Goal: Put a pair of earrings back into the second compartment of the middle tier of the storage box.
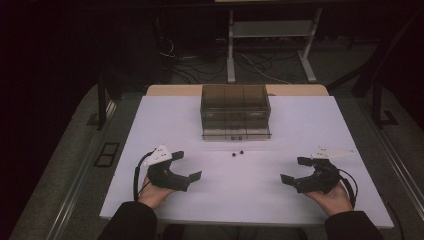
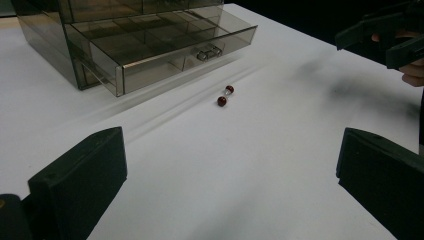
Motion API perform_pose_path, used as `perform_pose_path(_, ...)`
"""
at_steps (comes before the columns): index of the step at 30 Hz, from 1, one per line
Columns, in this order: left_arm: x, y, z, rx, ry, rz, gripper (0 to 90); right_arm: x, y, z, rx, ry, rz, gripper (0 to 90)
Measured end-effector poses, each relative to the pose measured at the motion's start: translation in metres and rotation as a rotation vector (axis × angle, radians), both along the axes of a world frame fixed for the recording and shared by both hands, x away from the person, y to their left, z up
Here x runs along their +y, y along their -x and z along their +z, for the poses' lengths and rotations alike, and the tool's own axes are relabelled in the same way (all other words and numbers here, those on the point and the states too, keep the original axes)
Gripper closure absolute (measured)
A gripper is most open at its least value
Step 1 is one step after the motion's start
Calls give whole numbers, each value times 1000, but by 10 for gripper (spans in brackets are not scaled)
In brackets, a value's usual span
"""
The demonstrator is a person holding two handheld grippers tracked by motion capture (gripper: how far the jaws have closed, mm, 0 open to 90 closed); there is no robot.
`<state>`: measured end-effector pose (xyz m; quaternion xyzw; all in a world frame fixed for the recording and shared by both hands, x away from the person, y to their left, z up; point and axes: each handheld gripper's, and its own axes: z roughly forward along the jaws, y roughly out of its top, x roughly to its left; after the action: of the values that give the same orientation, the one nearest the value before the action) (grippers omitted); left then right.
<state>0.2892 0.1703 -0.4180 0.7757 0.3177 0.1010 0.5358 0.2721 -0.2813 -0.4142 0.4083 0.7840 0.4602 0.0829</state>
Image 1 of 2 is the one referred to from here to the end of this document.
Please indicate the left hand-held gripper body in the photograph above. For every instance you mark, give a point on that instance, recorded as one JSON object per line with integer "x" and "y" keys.
{"x": 166, "y": 178}

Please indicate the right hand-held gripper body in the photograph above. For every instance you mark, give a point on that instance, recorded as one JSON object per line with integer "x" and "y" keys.
{"x": 320, "y": 181}

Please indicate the transparent brown drawer box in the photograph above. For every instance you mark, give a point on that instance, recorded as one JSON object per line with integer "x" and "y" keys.
{"x": 235, "y": 111}

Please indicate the person's left hand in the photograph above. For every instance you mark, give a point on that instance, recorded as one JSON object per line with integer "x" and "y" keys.
{"x": 153, "y": 195}

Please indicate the person's right hand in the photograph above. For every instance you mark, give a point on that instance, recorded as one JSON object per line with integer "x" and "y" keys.
{"x": 333, "y": 201}

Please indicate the white table board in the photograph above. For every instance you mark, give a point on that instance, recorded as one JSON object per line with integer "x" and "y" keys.
{"x": 233, "y": 193}

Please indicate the light wooden table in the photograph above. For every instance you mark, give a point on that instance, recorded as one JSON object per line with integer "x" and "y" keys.
{"x": 173, "y": 90}

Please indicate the dark metal stand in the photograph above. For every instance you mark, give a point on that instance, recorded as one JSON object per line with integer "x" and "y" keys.
{"x": 378, "y": 100}
{"x": 101, "y": 100}

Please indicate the white metal stand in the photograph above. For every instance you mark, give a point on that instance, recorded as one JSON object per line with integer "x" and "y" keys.
{"x": 271, "y": 29}

